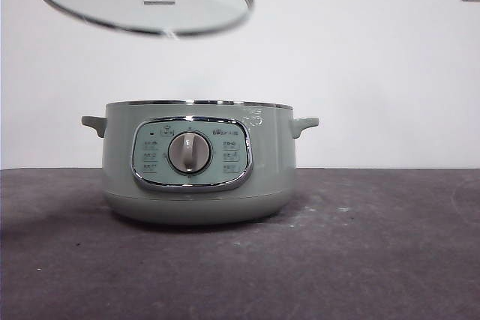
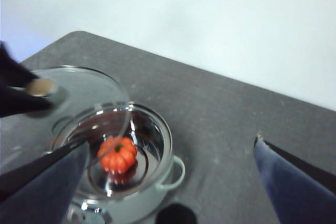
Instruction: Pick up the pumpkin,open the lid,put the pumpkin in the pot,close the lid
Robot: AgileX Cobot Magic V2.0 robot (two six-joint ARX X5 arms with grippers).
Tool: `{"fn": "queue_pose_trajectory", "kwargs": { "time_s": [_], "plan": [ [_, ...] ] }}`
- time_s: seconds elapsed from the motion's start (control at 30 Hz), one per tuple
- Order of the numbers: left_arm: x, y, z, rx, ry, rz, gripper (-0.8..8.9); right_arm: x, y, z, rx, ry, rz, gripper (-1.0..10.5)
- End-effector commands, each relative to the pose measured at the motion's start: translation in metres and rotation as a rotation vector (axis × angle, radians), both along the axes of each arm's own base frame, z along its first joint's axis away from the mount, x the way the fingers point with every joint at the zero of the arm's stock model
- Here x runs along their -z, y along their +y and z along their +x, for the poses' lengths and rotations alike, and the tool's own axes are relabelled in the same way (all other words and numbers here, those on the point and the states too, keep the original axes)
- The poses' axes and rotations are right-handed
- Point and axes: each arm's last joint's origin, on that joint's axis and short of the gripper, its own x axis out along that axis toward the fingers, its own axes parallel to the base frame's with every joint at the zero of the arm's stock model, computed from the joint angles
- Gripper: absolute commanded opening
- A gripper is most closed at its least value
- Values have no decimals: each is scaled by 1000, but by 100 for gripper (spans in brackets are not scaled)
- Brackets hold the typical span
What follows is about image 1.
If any sage green electric cooking pot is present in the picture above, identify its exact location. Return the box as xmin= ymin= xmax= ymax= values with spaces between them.
xmin=81 ymin=98 xmax=320 ymax=227

